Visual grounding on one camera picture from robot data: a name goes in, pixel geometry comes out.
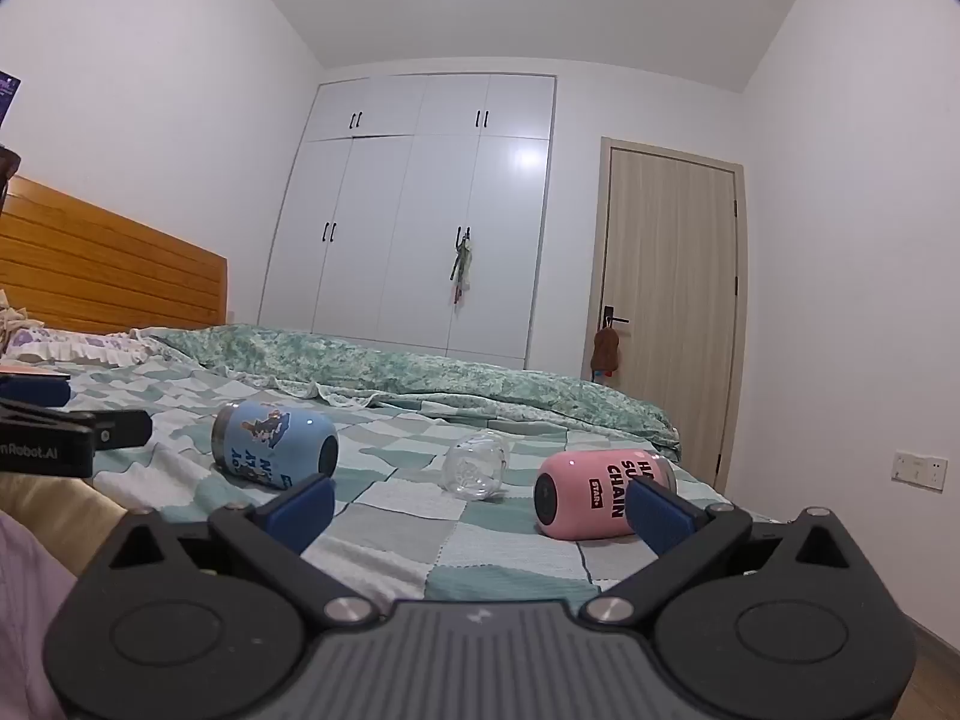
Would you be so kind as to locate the flat red book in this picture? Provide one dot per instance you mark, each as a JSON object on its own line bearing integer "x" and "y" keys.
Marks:
{"x": 30, "y": 370}

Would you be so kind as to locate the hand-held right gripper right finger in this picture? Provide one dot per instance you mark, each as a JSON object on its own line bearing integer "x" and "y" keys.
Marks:
{"x": 661, "y": 516}

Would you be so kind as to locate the wooden headboard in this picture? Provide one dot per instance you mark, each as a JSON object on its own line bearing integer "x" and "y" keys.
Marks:
{"x": 105, "y": 270}

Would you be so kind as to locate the green floral quilt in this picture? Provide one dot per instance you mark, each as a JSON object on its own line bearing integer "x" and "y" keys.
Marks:
{"x": 450, "y": 379}

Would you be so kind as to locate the ruffled floral pillow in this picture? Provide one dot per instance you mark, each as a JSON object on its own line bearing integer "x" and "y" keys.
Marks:
{"x": 82, "y": 349}

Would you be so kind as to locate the blue printed cup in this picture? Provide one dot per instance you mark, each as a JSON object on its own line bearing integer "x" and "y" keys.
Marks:
{"x": 270, "y": 441}

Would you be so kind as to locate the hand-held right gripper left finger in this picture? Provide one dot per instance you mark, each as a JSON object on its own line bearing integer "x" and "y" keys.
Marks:
{"x": 298, "y": 511}

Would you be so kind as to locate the white wardrobe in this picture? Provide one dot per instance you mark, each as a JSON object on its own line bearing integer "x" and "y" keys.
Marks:
{"x": 405, "y": 225}

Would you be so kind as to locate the green hanging tassel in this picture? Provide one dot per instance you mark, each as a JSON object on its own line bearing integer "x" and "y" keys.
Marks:
{"x": 461, "y": 266}

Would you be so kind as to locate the dark brown object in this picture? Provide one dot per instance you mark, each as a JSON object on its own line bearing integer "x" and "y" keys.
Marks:
{"x": 7, "y": 169}

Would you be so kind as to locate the purple wall poster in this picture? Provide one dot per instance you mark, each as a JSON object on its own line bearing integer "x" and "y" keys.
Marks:
{"x": 7, "y": 94}

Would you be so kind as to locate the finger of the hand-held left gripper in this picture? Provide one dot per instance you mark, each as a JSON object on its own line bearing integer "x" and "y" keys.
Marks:
{"x": 120, "y": 429}
{"x": 34, "y": 391}

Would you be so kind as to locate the pink printed cup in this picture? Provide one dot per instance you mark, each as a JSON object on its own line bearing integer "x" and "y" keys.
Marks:
{"x": 585, "y": 491}

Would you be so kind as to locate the brown hanging pouch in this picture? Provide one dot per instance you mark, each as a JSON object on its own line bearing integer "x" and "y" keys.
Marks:
{"x": 604, "y": 352}

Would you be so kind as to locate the cream lace cloth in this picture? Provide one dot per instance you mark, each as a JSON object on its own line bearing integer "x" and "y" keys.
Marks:
{"x": 11, "y": 319}

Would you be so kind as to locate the light wooden door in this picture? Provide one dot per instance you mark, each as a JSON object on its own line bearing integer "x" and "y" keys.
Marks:
{"x": 667, "y": 300}

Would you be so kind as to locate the clear glass cup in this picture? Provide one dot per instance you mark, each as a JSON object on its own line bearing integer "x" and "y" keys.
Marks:
{"x": 474, "y": 465}

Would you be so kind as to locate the person's pink clothing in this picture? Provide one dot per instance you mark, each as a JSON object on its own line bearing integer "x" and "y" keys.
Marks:
{"x": 26, "y": 615}

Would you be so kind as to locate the white wall socket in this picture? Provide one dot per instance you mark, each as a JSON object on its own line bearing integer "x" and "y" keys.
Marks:
{"x": 918, "y": 469}

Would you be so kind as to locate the beige cloth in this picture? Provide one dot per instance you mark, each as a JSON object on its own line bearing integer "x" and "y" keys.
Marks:
{"x": 60, "y": 517}

